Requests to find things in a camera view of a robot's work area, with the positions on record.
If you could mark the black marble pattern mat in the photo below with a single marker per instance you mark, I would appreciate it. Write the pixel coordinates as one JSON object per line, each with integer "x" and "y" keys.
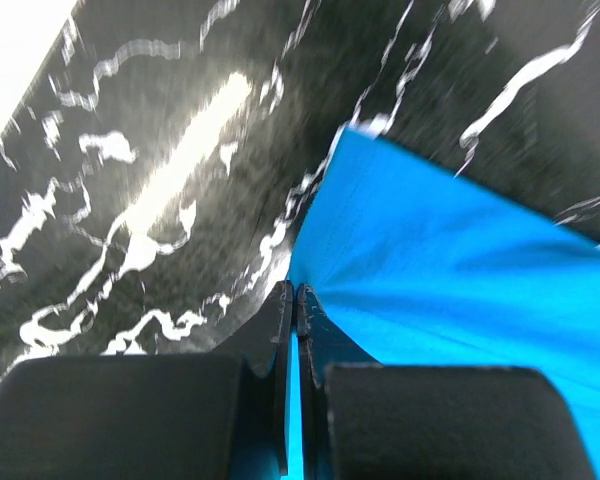
{"x": 155, "y": 175}

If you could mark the blue t shirt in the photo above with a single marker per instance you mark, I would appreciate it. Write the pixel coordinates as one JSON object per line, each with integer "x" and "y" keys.
{"x": 420, "y": 267}

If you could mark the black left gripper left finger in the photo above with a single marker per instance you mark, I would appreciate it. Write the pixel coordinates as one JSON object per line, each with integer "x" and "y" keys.
{"x": 222, "y": 414}

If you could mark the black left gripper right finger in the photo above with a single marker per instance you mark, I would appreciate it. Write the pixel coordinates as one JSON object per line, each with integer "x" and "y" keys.
{"x": 362, "y": 419}

